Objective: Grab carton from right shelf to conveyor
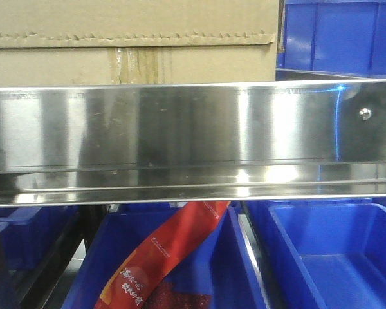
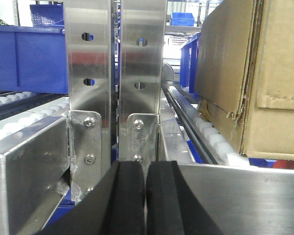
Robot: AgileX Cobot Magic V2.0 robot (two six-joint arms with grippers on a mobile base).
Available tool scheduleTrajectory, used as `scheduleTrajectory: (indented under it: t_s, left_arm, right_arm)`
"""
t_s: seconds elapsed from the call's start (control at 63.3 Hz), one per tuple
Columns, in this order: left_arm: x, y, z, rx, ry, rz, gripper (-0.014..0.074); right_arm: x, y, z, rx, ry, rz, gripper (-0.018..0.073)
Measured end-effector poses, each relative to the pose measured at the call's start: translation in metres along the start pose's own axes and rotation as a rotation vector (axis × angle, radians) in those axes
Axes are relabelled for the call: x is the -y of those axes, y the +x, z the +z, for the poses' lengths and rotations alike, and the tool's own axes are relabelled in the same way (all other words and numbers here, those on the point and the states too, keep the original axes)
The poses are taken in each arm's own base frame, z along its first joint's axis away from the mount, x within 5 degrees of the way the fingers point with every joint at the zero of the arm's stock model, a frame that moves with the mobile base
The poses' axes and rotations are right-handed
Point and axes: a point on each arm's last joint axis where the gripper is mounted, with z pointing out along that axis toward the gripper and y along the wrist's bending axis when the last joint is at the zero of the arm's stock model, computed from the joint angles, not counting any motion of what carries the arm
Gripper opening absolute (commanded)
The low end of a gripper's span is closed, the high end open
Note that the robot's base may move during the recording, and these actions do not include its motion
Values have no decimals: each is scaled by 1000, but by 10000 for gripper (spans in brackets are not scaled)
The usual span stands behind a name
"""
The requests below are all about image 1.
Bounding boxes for brown cardboard carton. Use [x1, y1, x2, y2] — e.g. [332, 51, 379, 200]
[0, 1, 284, 86]

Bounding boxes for blue bin holding red package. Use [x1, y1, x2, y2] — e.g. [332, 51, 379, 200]
[62, 208, 266, 308]

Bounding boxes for red snack package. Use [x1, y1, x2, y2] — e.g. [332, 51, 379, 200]
[95, 201, 231, 308]

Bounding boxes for empty blue bin lower right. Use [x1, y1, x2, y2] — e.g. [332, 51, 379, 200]
[246, 200, 386, 308]

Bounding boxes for blue bin lower left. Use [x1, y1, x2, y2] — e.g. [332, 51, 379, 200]
[0, 205, 78, 270]

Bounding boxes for blue bin upper right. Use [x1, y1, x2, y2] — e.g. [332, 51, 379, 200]
[277, 1, 386, 77]

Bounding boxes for stainless steel shelf rail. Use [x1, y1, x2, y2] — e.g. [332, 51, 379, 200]
[0, 79, 386, 206]

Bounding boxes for shelf rail screw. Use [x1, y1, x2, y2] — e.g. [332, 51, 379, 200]
[359, 108, 372, 121]

